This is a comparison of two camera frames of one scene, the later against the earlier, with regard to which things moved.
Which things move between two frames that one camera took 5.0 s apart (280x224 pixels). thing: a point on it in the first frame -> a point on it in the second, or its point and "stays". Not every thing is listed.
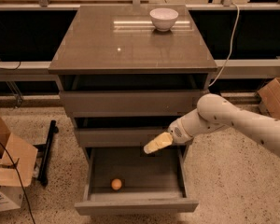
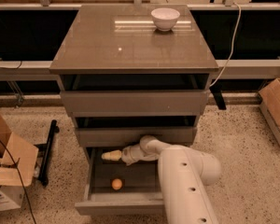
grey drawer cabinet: x=127 y=73 stays
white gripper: x=179 y=133 -> x=129 y=155
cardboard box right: x=274 y=99 stays
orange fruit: x=116 y=184 stays
